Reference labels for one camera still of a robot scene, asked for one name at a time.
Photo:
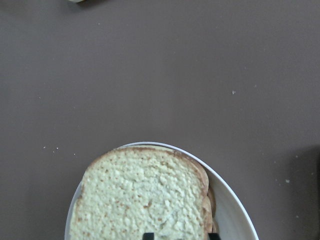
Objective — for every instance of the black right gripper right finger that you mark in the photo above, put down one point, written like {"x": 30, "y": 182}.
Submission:
{"x": 213, "y": 236}

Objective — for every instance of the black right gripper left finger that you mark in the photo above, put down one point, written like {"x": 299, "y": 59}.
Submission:
{"x": 148, "y": 236}

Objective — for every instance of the white oval plate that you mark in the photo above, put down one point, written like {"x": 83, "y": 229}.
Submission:
{"x": 233, "y": 221}

